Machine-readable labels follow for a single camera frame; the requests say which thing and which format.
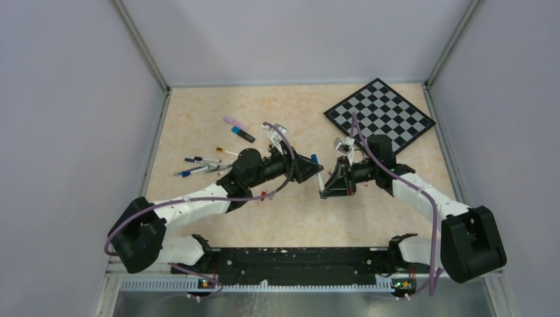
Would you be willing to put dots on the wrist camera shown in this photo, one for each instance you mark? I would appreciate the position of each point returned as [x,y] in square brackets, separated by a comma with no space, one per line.
[346,146]
[275,135]

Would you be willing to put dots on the light pink highlighter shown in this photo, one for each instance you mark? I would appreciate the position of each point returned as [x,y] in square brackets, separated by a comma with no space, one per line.
[232,121]

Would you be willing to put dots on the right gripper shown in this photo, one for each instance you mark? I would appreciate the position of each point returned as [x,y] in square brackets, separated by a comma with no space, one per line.
[343,181]

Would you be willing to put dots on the blue cap whiteboard marker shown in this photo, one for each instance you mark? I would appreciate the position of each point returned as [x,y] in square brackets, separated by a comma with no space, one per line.
[318,174]

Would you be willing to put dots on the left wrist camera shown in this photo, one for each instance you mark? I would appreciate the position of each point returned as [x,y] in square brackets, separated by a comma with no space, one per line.
[275,135]

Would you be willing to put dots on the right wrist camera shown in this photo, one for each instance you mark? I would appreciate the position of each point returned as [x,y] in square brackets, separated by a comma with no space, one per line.
[346,146]

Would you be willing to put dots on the grey cable duct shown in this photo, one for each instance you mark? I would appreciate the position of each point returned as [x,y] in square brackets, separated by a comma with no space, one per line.
[188,284]

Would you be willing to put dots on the blue cap pen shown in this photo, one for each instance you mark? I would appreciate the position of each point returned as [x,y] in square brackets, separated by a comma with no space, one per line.
[186,173]

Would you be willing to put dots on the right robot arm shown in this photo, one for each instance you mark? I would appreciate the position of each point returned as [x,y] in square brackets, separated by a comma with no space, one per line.
[467,242]

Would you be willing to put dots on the black cap white marker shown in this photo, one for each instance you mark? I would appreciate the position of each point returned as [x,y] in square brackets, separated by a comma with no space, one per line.
[202,159]

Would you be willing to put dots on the black grey chessboard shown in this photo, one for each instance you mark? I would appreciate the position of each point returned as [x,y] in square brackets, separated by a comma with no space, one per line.
[380,110]

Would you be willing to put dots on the yellow cap white marker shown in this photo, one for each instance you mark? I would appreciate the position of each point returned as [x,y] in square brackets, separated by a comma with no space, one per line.
[221,150]

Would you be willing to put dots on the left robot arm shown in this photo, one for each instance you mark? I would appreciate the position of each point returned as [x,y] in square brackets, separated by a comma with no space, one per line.
[140,237]

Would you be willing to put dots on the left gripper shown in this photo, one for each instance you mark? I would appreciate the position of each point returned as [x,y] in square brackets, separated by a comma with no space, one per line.
[299,168]

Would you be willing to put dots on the blue black highlighter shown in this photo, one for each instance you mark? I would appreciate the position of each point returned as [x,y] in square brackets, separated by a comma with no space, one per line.
[244,135]

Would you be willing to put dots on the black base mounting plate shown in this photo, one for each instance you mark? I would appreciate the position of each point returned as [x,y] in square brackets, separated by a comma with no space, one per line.
[328,266]

